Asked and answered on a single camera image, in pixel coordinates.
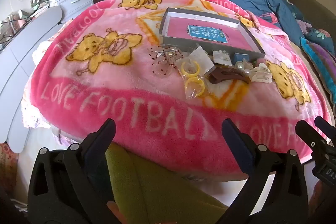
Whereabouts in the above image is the small blue box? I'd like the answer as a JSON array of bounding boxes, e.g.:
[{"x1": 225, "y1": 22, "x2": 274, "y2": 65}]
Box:
[{"x1": 234, "y1": 53, "x2": 250, "y2": 64}]

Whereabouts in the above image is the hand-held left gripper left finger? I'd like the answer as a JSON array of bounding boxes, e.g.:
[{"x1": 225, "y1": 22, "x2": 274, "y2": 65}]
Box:
[{"x1": 28, "y1": 118, "x2": 117, "y2": 224}]

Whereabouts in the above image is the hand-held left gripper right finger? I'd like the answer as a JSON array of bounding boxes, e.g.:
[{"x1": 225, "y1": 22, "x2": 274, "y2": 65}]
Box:
[{"x1": 222, "y1": 118, "x2": 309, "y2": 224}]

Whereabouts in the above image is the desk clutter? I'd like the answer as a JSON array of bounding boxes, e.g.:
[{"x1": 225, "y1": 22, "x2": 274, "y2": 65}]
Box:
[{"x1": 0, "y1": 7, "x2": 34, "y2": 50}]

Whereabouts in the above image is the grey cardboard box pink inside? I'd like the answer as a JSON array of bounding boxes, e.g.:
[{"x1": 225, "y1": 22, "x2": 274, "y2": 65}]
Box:
[{"x1": 160, "y1": 7, "x2": 264, "y2": 63}]

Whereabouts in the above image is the clear packet of yellow rings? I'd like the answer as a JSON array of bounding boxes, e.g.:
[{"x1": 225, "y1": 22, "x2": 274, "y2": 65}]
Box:
[{"x1": 178, "y1": 60, "x2": 208, "y2": 100}]

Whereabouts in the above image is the person's right forearm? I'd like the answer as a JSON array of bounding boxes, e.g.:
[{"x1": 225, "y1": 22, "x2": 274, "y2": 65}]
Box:
[{"x1": 308, "y1": 182, "x2": 336, "y2": 224}]

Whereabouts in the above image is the yellow-green cloth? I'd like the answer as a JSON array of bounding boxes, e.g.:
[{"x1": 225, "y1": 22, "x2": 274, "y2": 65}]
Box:
[{"x1": 105, "y1": 145, "x2": 227, "y2": 224}]

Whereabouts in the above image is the pink bear printed blanket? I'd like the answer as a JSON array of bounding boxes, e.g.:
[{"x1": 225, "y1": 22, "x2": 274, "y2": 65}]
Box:
[{"x1": 22, "y1": 0, "x2": 332, "y2": 182}]

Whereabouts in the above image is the colourful striped pillow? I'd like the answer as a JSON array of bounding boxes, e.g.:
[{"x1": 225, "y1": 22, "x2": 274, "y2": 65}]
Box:
[{"x1": 301, "y1": 38, "x2": 336, "y2": 104}]

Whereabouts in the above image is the small clear packet white card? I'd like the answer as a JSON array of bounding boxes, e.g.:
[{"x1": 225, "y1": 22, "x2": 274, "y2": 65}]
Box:
[{"x1": 188, "y1": 47, "x2": 214, "y2": 75}]

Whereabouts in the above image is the white curved bed footboard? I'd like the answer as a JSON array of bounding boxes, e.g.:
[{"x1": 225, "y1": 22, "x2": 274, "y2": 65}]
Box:
[{"x1": 0, "y1": 6, "x2": 63, "y2": 153}]

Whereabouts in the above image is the earring card clear packet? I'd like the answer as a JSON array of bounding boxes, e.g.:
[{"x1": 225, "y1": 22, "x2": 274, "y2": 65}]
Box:
[{"x1": 213, "y1": 50, "x2": 233, "y2": 65}]

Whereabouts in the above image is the olive green headboard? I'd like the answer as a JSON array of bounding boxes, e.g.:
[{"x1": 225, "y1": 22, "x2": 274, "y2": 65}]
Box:
[{"x1": 286, "y1": 0, "x2": 336, "y2": 20}]

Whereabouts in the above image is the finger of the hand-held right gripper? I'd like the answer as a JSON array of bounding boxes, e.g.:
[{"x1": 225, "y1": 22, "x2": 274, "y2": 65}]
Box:
[
  {"x1": 314, "y1": 116, "x2": 336, "y2": 139},
  {"x1": 295, "y1": 119, "x2": 328, "y2": 159}
]

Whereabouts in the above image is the brown hair clip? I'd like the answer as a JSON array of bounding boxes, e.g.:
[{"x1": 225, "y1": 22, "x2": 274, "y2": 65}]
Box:
[{"x1": 208, "y1": 68, "x2": 248, "y2": 85}]

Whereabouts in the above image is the clear pouch of sequined clips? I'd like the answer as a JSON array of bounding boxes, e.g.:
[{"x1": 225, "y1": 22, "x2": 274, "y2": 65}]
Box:
[{"x1": 148, "y1": 46, "x2": 183, "y2": 79}]

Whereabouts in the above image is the white claw hair clip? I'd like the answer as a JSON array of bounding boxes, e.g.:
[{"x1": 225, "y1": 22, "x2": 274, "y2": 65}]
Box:
[{"x1": 249, "y1": 63, "x2": 273, "y2": 84}]

